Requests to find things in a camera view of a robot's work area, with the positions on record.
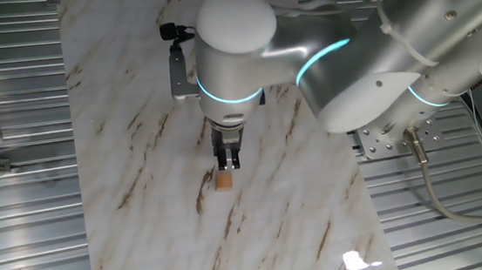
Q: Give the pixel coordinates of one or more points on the silver camera mounting bracket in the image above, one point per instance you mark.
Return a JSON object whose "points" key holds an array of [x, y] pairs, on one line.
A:
{"points": [[179, 77]]}

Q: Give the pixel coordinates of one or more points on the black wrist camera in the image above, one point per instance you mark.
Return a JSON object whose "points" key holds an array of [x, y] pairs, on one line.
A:
{"points": [[168, 31]]}

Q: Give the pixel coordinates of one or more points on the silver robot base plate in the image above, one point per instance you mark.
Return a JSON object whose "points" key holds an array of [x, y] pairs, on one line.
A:
{"points": [[366, 146]]}

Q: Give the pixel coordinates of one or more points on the white marble pattern mat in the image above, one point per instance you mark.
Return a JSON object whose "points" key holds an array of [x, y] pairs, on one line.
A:
{"points": [[167, 246]]}

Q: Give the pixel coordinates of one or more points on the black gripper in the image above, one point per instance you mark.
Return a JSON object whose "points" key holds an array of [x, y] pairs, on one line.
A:
{"points": [[226, 138]]}

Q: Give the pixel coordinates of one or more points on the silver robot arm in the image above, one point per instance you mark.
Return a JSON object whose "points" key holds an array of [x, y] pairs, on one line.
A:
{"points": [[369, 54]]}

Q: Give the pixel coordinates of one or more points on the small wooden block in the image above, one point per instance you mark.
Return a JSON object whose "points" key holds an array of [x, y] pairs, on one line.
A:
{"points": [[224, 182]]}

